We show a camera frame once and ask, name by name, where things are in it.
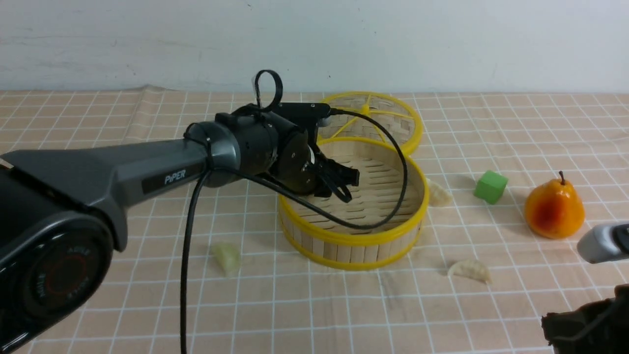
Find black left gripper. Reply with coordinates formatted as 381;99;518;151
273;133;360;203

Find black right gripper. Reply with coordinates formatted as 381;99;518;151
541;284;629;354

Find cream white dumpling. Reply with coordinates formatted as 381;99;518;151
447;259;492;284
427;178;453;207

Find pale green dumpling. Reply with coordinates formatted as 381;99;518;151
210;242;242;276

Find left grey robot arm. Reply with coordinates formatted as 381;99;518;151
0;114;359;354

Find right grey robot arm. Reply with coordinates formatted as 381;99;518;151
310;154;628;354

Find bamboo steamer tray yellow rims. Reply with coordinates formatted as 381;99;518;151
278;137;429;271

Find bamboo steamer lid yellow rim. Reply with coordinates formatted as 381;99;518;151
317;90;423;155

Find orange yellow toy pear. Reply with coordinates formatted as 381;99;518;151
523;171;586;240

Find green foam cube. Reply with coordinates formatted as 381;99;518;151
474;170;509;205

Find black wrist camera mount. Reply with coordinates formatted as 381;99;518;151
272;102;332;145

